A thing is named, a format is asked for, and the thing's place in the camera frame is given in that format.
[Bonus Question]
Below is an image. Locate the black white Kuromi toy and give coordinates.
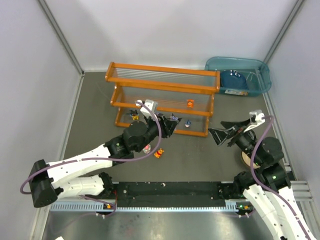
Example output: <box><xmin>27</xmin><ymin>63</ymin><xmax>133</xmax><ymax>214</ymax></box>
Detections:
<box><xmin>170</xmin><ymin>113</ymin><xmax>182</xmax><ymax>122</ymax></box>

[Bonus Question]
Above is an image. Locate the pink heart flower toy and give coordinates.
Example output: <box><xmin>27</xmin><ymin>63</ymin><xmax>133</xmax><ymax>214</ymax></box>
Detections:
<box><xmin>142</xmin><ymin>144</ymin><xmax>151</xmax><ymax>154</ymax></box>

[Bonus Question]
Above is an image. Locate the orange striped tiger toy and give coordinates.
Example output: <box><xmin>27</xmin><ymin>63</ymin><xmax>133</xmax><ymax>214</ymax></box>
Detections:
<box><xmin>187</xmin><ymin>99</ymin><xmax>195</xmax><ymax>109</ymax></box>

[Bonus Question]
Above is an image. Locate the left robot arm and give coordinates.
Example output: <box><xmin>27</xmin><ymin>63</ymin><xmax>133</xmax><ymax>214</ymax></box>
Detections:
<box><xmin>28</xmin><ymin>113</ymin><xmax>181</xmax><ymax>208</ymax></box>

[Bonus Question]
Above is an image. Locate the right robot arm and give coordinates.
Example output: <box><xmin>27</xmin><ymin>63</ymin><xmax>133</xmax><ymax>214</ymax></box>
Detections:
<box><xmin>208</xmin><ymin>114</ymin><xmax>315</xmax><ymax>240</ymax></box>

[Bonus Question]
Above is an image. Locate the orange wooden shelf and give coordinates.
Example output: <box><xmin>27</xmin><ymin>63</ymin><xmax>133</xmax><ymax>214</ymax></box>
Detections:
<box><xmin>105</xmin><ymin>62</ymin><xmax>220</xmax><ymax>137</ymax></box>

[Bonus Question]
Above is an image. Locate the blue donkey toy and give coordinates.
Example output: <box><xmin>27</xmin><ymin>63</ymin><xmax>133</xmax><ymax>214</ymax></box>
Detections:
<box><xmin>184</xmin><ymin>119</ymin><xmax>192</xmax><ymax>128</ymax></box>

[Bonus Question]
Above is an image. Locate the yellow bear toy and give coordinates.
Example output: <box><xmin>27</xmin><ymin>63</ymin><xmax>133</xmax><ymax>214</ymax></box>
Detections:
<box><xmin>153</xmin><ymin>148</ymin><xmax>165</xmax><ymax>159</ymax></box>

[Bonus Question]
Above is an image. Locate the tan tape roll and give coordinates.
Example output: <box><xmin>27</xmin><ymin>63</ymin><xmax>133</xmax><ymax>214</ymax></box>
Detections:
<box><xmin>241</xmin><ymin>151</ymin><xmax>260</xmax><ymax>169</ymax></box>

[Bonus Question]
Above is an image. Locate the black and yellow toy figure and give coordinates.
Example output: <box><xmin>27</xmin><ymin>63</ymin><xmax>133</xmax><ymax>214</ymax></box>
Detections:
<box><xmin>129</xmin><ymin>109</ymin><xmax>140</xmax><ymax>121</ymax></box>

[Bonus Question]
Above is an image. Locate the dark blue cap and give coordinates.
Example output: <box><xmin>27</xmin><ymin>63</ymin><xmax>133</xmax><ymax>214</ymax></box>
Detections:
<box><xmin>220</xmin><ymin>69</ymin><xmax>248</xmax><ymax>90</ymax></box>

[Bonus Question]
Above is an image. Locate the teal plastic bin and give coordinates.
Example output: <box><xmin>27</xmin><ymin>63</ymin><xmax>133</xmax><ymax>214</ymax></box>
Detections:
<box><xmin>204</xmin><ymin>56</ymin><xmax>272</xmax><ymax>97</ymax></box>

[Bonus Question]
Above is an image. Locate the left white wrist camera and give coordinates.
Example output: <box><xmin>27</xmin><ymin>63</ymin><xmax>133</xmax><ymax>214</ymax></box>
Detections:
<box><xmin>135</xmin><ymin>99</ymin><xmax>158</xmax><ymax>118</ymax></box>

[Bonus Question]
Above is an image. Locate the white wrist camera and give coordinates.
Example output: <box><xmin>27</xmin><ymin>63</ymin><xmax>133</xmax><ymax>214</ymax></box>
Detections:
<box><xmin>244</xmin><ymin>109</ymin><xmax>266</xmax><ymax>133</ymax></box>
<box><xmin>135</xmin><ymin>99</ymin><xmax>158</xmax><ymax>118</ymax></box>

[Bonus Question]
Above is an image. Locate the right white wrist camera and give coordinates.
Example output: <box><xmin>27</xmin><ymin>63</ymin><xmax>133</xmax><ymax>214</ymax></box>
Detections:
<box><xmin>244</xmin><ymin>109</ymin><xmax>266</xmax><ymax>133</ymax></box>

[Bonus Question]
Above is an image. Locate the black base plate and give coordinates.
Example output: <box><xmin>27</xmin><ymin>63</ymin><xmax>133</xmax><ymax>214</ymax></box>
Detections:
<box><xmin>114</xmin><ymin>181</ymin><xmax>244</xmax><ymax>207</ymax></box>

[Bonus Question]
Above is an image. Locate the grey slotted cable duct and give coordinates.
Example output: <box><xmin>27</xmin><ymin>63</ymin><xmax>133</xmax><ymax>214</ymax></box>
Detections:
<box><xmin>49</xmin><ymin>201</ymin><xmax>239</xmax><ymax>213</ymax></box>

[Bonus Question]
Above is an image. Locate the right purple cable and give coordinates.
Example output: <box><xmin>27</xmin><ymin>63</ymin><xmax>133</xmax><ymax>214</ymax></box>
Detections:
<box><xmin>249</xmin><ymin>115</ymin><xmax>312</xmax><ymax>240</ymax></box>

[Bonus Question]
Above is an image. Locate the aluminium frame rail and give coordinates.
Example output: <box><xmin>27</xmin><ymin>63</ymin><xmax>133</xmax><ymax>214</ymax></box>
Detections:
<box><xmin>290</xmin><ymin>180</ymin><xmax>313</xmax><ymax>202</ymax></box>

